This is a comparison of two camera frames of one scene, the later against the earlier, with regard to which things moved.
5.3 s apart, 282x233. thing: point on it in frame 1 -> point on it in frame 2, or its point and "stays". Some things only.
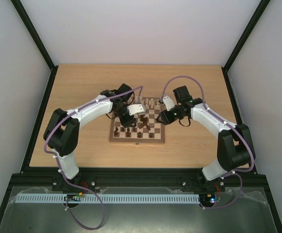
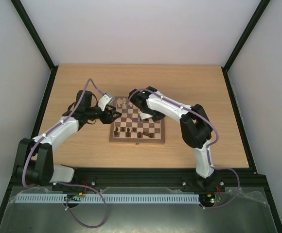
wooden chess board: x=148 y=128 stays
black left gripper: x=127 y=123 -> x=109 y=119
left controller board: x=74 y=197 stays
